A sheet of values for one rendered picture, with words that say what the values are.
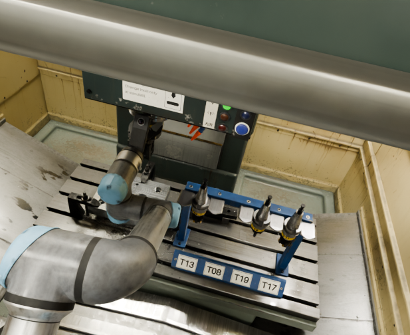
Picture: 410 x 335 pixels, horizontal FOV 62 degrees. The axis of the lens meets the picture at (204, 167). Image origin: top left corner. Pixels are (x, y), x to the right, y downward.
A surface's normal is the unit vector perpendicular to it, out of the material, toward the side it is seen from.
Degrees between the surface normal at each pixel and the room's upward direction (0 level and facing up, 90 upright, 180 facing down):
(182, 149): 91
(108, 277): 47
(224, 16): 90
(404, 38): 90
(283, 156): 90
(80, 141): 0
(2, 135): 24
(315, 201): 0
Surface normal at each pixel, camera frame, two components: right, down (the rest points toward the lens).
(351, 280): -0.26, -0.77
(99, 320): 0.00, -0.76
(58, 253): 0.10, -0.54
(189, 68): -0.22, 0.64
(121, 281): 0.69, 0.12
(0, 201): 0.52, -0.57
